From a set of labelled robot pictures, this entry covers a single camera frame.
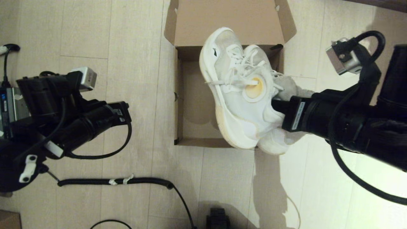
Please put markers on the dark wooden furniture edge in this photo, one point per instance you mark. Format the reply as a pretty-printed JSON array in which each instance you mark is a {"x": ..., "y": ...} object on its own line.
[{"x": 391, "y": 4}]

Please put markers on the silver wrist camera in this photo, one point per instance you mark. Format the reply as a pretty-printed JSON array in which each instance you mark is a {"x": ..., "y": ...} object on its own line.
[
  {"x": 341, "y": 58},
  {"x": 86, "y": 78}
]

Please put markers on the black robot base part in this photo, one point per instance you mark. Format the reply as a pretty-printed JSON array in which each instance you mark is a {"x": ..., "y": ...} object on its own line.
[{"x": 217, "y": 219}]

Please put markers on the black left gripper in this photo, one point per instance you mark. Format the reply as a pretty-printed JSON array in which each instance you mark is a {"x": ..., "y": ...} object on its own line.
[{"x": 95, "y": 122}]

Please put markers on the white lace-up sneaker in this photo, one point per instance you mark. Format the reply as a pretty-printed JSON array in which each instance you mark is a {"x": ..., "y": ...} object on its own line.
[
  {"x": 276, "y": 143},
  {"x": 235, "y": 114}
]

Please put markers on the grey power supply unit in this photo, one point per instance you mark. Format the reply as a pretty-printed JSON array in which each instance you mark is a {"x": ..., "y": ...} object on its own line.
[{"x": 6, "y": 108}]

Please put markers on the small brown cardboard box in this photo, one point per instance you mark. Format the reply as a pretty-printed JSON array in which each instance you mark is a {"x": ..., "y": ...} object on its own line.
[{"x": 9, "y": 221}]

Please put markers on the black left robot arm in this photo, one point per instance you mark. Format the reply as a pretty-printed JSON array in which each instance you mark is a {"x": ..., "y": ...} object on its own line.
[{"x": 19, "y": 159}]

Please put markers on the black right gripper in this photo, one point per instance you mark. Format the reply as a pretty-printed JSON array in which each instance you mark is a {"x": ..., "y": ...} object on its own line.
[{"x": 324, "y": 114}]

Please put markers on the brown cardboard shoe box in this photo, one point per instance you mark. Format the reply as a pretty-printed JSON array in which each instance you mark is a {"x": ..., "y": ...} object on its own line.
[{"x": 190, "y": 19}]

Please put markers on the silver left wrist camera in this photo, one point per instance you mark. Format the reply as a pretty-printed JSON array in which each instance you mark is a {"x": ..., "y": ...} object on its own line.
[{"x": 86, "y": 78}]

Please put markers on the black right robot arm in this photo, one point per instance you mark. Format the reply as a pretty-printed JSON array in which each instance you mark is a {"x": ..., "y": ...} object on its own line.
[{"x": 391, "y": 133}]

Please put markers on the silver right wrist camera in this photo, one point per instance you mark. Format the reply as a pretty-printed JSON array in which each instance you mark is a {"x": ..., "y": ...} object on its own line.
[{"x": 341, "y": 58}]

